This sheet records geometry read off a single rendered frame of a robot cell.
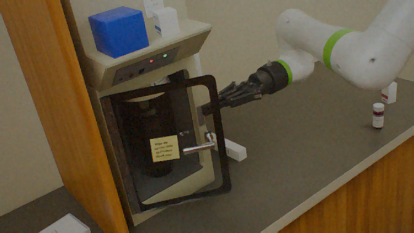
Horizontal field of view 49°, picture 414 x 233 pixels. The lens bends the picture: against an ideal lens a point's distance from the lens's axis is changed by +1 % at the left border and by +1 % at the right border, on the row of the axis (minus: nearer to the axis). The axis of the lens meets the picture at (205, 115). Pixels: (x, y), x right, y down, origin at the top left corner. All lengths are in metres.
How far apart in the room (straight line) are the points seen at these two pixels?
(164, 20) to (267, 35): 1.03
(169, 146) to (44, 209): 0.57
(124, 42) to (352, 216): 1.08
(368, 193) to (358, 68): 0.85
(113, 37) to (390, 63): 0.61
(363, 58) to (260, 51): 1.16
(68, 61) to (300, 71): 0.71
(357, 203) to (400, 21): 0.88
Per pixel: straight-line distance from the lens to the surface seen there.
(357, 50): 1.03
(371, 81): 1.03
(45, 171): 1.73
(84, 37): 1.16
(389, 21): 1.04
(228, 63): 2.01
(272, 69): 1.37
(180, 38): 1.16
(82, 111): 1.11
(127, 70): 1.14
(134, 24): 1.09
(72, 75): 1.07
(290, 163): 1.60
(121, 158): 1.29
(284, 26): 1.38
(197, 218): 1.41
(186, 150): 1.24
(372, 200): 1.84
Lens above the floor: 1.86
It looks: 28 degrees down
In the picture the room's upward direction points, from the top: 9 degrees counter-clockwise
